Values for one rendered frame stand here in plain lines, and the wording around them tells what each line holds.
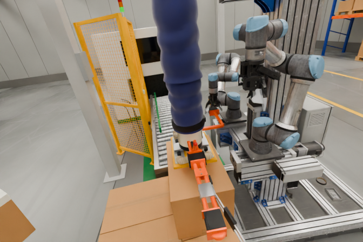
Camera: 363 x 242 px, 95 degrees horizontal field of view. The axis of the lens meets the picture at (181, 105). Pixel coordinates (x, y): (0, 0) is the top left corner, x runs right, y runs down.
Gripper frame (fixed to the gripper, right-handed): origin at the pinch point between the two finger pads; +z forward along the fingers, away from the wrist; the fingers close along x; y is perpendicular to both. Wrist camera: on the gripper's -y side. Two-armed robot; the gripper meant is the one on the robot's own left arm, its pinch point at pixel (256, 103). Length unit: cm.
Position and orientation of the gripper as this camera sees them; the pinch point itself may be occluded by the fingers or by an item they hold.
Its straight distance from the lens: 82.2
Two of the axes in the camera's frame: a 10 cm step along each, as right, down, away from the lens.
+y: -9.9, 1.5, -0.4
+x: 1.0, 4.1, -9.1
